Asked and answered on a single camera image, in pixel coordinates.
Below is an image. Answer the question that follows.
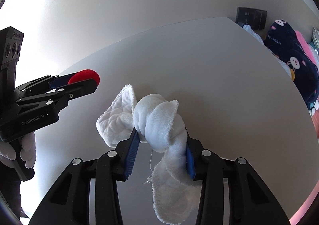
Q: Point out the pink bed sheet mattress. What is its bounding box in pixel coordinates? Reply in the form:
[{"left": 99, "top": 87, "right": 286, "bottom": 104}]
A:
[{"left": 290, "top": 190, "right": 319, "bottom": 225}]

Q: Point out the navy rabbit print blanket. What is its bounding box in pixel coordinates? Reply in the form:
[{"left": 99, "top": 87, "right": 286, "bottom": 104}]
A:
[{"left": 264, "top": 20, "right": 318, "bottom": 109}]

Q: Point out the pink blanket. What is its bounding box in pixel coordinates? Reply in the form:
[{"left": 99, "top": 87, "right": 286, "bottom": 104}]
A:
[{"left": 295, "top": 31, "right": 317, "bottom": 65}]

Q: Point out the red round plush piece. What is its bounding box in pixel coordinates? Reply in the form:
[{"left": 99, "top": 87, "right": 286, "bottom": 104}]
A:
[{"left": 68, "top": 69, "right": 100, "bottom": 85}]

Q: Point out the white gloved left hand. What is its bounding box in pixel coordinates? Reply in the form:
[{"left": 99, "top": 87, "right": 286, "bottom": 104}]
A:
[{"left": 0, "top": 132, "right": 36, "bottom": 169}]

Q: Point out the black wall switch panel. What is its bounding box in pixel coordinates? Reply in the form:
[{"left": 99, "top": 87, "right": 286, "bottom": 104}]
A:
[{"left": 235, "top": 7, "right": 268, "bottom": 31}]

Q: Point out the grey dresser cabinet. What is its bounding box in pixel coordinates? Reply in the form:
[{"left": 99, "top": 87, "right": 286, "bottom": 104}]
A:
[{"left": 35, "top": 18, "right": 318, "bottom": 224}]

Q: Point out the light blue small cloth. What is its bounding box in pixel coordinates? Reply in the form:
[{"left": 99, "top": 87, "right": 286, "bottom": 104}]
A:
[{"left": 243, "top": 25, "right": 264, "bottom": 44}]

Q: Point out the white knotted cloth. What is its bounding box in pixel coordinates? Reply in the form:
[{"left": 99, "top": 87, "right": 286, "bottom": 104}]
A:
[{"left": 96, "top": 85, "right": 201, "bottom": 224}]

